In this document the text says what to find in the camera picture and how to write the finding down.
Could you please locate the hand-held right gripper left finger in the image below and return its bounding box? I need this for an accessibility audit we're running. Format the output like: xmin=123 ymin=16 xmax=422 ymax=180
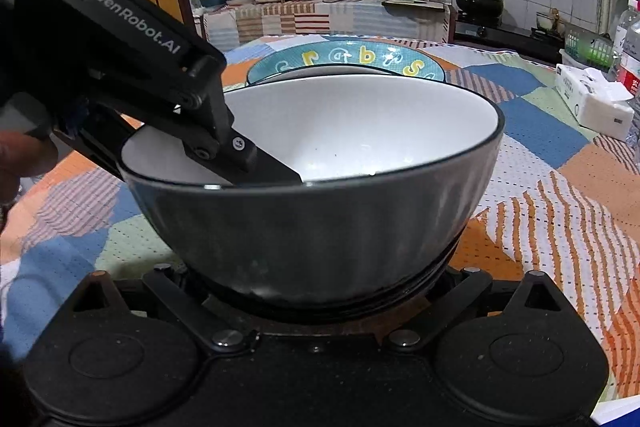
xmin=70 ymin=264 xmax=261 ymax=354

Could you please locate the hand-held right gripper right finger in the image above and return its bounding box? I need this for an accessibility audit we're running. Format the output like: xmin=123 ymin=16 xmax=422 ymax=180
xmin=384 ymin=264 xmax=563 ymax=354

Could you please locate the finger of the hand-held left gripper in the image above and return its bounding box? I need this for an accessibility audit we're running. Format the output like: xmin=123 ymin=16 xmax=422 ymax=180
xmin=50 ymin=99 xmax=148 ymax=182
xmin=181 ymin=57 xmax=304 ymax=186

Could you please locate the white ribbed bowl black rim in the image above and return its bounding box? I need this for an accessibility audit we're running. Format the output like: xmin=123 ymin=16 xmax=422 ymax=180
xmin=205 ymin=252 xmax=451 ymax=325
xmin=116 ymin=76 xmax=505 ymax=308
xmin=197 ymin=241 xmax=460 ymax=315

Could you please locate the white plate black rim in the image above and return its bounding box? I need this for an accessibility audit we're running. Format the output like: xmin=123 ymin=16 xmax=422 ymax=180
xmin=265 ymin=63 xmax=426 ymax=82

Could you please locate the teal fried egg plate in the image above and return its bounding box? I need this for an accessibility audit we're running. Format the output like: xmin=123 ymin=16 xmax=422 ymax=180
xmin=246 ymin=35 xmax=447 ymax=86

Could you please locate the person's left hand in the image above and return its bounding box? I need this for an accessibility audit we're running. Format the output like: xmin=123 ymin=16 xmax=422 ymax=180
xmin=0 ymin=130 xmax=57 ymax=208

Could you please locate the brown wooden furniture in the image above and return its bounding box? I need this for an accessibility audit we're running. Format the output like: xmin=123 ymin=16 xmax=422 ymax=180
xmin=145 ymin=0 xmax=208 ymax=40

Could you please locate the patchwork patterned tablecloth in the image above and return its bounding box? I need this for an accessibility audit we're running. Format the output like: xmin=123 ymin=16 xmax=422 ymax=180
xmin=0 ymin=32 xmax=640 ymax=410

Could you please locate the striped patchwork counter cloth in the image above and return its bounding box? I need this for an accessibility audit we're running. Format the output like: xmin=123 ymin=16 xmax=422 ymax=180
xmin=202 ymin=0 xmax=451 ymax=45

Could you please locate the white tissue pack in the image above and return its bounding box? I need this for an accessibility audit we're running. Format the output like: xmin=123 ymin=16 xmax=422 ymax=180
xmin=552 ymin=63 xmax=635 ymax=142

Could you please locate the black gas stove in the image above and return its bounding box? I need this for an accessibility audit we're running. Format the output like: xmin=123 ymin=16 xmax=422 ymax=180
xmin=452 ymin=14 xmax=563 ymax=62

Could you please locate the green plastic basket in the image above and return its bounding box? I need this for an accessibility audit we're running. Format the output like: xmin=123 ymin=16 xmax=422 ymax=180
xmin=560 ymin=24 xmax=616 ymax=70

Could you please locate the black cooking pot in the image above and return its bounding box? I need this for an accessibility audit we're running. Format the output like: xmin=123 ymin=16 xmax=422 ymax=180
xmin=455 ymin=0 xmax=505 ymax=20

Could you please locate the clear plastic water bottle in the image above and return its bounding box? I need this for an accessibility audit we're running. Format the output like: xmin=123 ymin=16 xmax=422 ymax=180
xmin=611 ymin=0 xmax=640 ymax=68

